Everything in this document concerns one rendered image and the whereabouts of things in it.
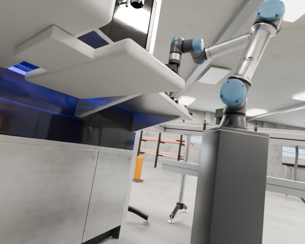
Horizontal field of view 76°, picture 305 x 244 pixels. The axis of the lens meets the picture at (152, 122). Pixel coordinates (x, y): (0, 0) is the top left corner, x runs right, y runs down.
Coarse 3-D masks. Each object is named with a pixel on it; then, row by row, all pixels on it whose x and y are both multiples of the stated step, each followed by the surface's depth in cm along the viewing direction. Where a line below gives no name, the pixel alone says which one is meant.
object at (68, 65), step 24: (24, 48) 37; (48, 48) 35; (72, 48) 34; (96, 48) 37; (120, 48) 32; (48, 72) 49; (72, 72) 45; (96, 72) 42; (120, 72) 40; (144, 72) 38; (168, 72) 40; (96, 96) 65
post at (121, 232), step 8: (160, 0) 162; (152, 32) 154; (152, 40) 155; (152, 48) 155; (136, 136) 143; (136, 144) 143; (136, 152) 144; (128, 184) 138; (128, 192) 138; (128, 200) 139; (120, 232) 133
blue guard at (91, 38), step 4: (88, 32) 96; (92, 32) 99; (80, 36) 92; (84, 36) 94; (88, 36) 96; (92, 36) 99; (96, 36) 101; (80, 40) 92; (84, 40) 94; (88, 40) 97; (92, 40) 99; (96, 40) 101; (100, 40) 104; (104, 40) 106; (88, 44) 97; (92, 44) 99; (96, 44) 102; (100, 44) 104; (104, 44) 107; (108, 44) 110
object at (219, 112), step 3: (222, 108) 634; (216, 111) 657; (219, 111) 644; (222, 111) 631; (216, 114) 654; (219, 114) 641; (222, 114) 628; (216, 117) 654; (219, 117) 643; (222, 117) 637; (216, 120) 656; (219, 120) 647; (216, 123) 653; (219, 123) 646
